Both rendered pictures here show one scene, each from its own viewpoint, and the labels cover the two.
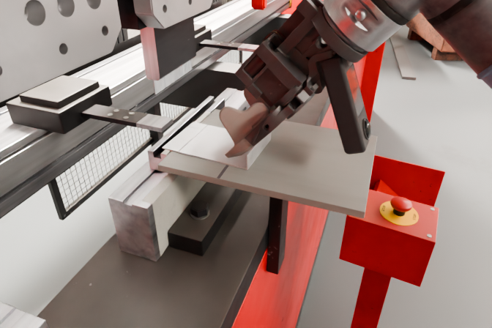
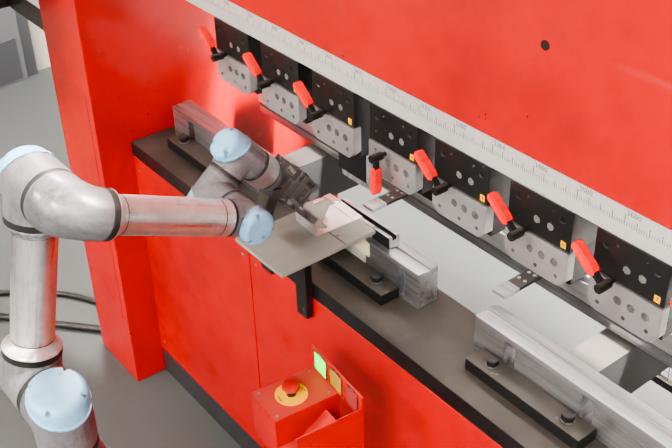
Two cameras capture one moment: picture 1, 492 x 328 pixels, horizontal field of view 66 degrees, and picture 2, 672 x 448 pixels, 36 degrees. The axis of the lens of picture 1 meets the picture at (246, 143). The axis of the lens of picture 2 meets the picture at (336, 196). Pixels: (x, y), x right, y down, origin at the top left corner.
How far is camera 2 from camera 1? 2.46 m
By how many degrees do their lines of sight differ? 96
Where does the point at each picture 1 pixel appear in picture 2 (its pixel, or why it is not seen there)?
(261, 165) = (295, 225)
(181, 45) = (355, 166)
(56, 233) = not seen: outside the picture
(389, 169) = (343, 426)
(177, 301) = not seen: hidden behind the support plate
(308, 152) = (291, 243)
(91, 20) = (290, 110)
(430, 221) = (268, 405)
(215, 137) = (336, 219)
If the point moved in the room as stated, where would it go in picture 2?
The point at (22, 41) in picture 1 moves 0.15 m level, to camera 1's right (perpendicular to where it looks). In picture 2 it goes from (273, 99) to (236, 126)
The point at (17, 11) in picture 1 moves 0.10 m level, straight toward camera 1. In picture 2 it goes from (273, 93) to (231, 93)
